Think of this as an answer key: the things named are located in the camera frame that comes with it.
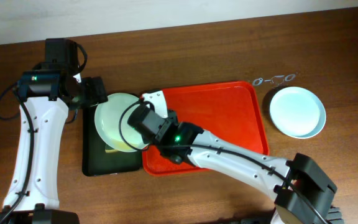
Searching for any light green plate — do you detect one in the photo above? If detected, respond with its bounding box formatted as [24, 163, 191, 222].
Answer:
[94, 93, 148, 152]

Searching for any green yellow sponge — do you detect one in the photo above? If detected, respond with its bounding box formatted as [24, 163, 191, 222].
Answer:
[104, 144, 118, 153]

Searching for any light blue plate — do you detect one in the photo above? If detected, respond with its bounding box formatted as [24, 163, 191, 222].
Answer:
[268, 86, 326, 139]

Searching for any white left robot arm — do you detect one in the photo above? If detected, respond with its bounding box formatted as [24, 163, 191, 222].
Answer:
[0, 38, 108, 223]

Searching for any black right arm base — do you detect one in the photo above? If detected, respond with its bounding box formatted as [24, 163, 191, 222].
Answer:
[228, 207, 345, 224]

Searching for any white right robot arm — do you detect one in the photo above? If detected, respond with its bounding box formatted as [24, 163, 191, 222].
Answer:
[124, 91, 344, 223]

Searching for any black plastic tray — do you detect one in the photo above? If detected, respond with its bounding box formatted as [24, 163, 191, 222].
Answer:
[82, 107, 142, 177]

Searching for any red plastic tray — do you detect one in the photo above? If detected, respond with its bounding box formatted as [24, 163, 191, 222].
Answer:
[141, 81, 270, 177]

